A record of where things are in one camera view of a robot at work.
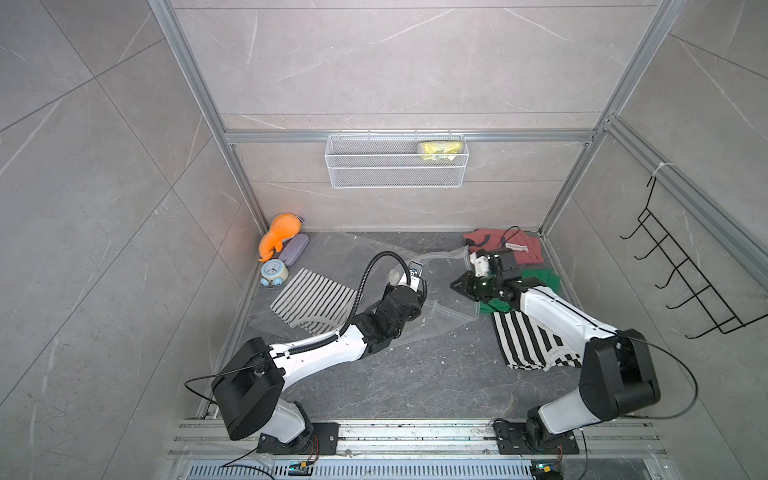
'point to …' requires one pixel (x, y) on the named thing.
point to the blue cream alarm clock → (273, 272)
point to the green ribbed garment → (496, 305)
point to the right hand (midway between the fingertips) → (454, 284)
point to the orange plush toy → (283, 227)
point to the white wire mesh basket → (396, 161)
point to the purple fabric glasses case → (292, 250)
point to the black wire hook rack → (689, 274)
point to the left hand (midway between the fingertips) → (414, 277)
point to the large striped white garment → (315, 303)
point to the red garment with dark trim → (527, 248)
